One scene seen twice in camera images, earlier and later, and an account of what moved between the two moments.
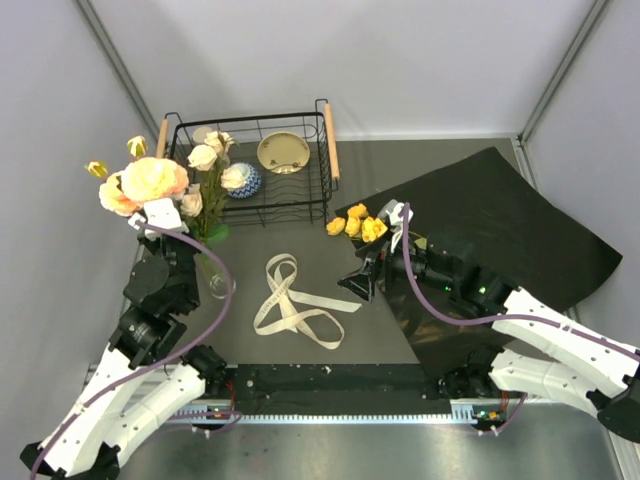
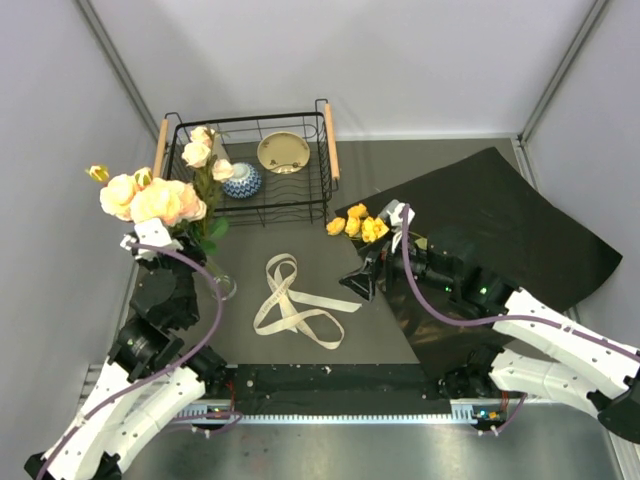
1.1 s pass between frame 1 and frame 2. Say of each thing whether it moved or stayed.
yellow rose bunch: stayed
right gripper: stayed
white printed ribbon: stayed
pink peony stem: moved
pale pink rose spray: moved
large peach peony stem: stayed
